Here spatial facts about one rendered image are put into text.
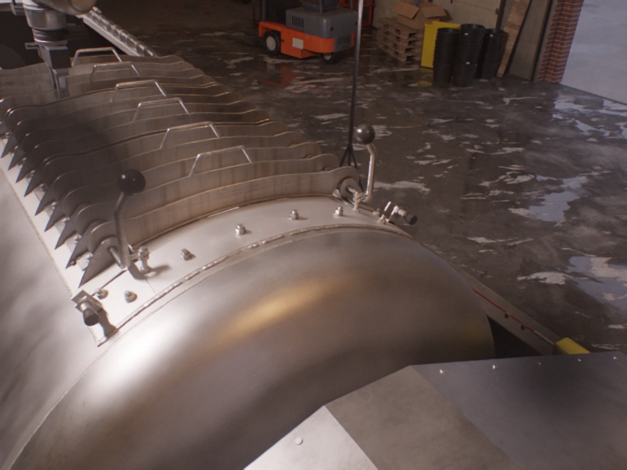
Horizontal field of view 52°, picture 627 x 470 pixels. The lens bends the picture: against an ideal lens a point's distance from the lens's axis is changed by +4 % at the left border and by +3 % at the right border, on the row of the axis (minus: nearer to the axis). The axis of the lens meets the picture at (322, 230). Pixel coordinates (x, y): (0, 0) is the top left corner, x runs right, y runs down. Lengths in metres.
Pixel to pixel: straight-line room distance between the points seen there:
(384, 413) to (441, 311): 0.36
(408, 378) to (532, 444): 0.21
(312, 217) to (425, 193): 6.32
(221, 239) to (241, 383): 0.28
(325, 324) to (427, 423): 0.24
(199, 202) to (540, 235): 6.01
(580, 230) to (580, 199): 0.79
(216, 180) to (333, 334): 0.45
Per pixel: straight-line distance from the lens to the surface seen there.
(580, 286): 6.39
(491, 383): 1.22
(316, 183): 1.41
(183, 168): 1.43
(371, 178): 1.37
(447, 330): 1.37
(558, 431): 1.19
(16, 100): 1.94
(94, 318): 1.13
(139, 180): 1.09
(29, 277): 1.43
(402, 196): 7.43
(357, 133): 1.30
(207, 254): 1.17
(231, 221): 1.25
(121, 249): 1.15
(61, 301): 1.30
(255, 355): 1.08
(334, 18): 12.03
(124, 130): 1.65
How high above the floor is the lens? 3.30
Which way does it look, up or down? 30 degrees down
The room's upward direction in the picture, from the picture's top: 3 degrees clockwise
